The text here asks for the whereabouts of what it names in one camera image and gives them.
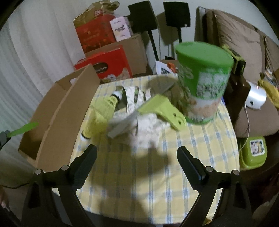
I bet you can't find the yellow-green plastic shuttlecock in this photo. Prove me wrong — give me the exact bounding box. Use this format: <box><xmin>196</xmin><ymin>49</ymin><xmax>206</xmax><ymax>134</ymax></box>
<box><xmin>81</xmin><ymin>90</ymin><xmax>122</xmax><ymax>140</ymax></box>

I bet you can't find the brown crumpled paper bag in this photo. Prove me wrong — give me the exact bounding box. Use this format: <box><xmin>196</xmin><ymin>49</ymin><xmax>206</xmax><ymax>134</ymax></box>
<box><xmin>73</xmin><ymin>1</ymin><xmax>120</xmax><ymax>28</ymax></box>

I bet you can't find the green snack canister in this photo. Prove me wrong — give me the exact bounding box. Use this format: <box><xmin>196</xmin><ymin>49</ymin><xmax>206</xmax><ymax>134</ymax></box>
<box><xmin>175</xmin><ymin>42</ymin><xmax>234</xmax><ymax>124</ymax></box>

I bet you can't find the brown sofa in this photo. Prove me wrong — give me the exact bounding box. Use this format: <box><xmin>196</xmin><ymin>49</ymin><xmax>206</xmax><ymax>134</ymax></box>
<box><xmin>195</xmin><ymin>7</ymin><xmax>278</xmax><ymax>138</ymax></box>

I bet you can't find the yellow cloth on sofa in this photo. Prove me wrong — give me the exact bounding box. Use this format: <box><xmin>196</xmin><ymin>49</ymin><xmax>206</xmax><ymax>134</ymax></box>
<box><xmin>258</xmin><ymin>73</ymin><xmax>279</xmax><ymax>110</ymax></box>

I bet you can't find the white round gadget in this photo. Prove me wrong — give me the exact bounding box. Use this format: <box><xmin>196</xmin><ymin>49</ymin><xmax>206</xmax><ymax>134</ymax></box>
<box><xmin>244</xmin><ymin>81</ymin><xmax>267</xmax><ymax>110</ymax></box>

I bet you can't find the white pink small box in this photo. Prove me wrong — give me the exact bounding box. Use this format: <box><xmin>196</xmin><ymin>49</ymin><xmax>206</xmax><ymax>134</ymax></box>
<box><xmin>110</xmin><ymin>17</ymin><xmax>133</xmax><ymax>42</ymax></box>

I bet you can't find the red collection gift box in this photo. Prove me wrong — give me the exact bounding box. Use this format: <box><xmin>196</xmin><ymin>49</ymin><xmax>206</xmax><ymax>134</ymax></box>
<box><xmin>74</xmin><ymin>45</ymin><xmax>132</xmax><ymax>83</ymax></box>

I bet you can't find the right black speaker on stand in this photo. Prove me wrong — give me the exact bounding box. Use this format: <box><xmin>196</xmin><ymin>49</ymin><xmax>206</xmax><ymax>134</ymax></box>
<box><xmin>163</xmin><ymin>1</ymin><xmax>191</xmax><ymax>43</ymax></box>

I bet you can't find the open brown cardboard box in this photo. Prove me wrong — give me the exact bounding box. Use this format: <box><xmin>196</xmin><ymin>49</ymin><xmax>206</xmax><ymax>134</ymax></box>
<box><xmin>18</xmin><ymin>64</ymin><xmax>100</xmax><ymax>172</ymax></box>

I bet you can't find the large brown cardboard box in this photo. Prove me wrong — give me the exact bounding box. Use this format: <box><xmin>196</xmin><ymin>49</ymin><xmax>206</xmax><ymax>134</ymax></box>
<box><xmin>85</xmin><ymin>33</ymin><xmax>149</xmax><ymax>75</ymax></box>

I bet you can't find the clutter box behind table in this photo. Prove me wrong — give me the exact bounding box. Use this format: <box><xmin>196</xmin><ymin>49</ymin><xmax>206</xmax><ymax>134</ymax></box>
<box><xmin>156</xmin><ymin>60</ymin><xmax>178</xmax><ymax>75</ymax></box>

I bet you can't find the left black speaker on stand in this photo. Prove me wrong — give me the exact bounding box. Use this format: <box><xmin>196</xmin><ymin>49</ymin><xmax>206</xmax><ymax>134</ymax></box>
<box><xmin>128</xmin><ymin>1</ymin><xmax>159</xmax><ymax>61</ymax></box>

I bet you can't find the small green oval scoop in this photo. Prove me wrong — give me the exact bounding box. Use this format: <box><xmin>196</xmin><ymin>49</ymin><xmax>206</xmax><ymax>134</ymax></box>
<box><xmin>7</xmin><ymin>122</ymin><xmax>38</xmax><ymax>138</ymax></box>

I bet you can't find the red gift bag upper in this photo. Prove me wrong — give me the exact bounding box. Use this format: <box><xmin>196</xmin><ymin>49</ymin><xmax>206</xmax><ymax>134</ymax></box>
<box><xmin>76</xmin><ymin>14</ymin><xmax>116</xmax><ymax>53</ymax></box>

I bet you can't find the green black radio device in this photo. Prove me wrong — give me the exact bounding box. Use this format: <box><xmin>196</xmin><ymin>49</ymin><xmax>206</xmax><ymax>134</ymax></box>
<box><xmin>222</xmin><ymin>44</ymin><xmax>246</xmax><ymax>75</ymax></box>

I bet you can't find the white sheer curtain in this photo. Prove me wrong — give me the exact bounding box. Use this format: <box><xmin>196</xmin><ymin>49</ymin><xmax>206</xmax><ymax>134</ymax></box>
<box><xmin>0</xmin><ymin>0</ymin><xmax>103</xmax><ymax>173</ymax></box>

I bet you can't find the green handled window squeegee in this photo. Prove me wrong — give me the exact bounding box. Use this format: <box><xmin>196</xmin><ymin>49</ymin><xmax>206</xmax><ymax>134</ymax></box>
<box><xmin>107</xmin><ymin>94</ymin><xmax>187</xmax><ymax>139</ymax></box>

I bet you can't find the brown back cushion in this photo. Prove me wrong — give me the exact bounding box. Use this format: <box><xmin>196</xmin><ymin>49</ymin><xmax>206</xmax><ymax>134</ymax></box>
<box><xmin>213</xmin><ymin>9</ymin><xmax>262</xmax><ymax>83</ymax></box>

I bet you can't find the black speaker on stand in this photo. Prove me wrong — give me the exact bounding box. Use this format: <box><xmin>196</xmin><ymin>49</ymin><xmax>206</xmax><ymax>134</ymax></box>
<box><xmin>163</xmin><ymin>1</ymin><xmax>191</xmax><ymax>43</ymax></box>
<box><xmin>128</xmin><ymin>1</ymin><xmax>159</xmax><ymax>61</ymax></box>

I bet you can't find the person's left hand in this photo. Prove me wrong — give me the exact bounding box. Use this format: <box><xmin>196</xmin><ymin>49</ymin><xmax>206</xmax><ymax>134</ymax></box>
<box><xmin>0</xmin><ymin>186</ymin><xmax>9</xmax><ymax>208</ymax></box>

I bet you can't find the green box with panda sticker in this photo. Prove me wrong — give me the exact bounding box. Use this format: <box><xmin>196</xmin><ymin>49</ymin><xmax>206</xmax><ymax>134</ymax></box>
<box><xmin>237</xmin><ymin>137</ymin><xmax>268</xmax><ymax>171</ymax></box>

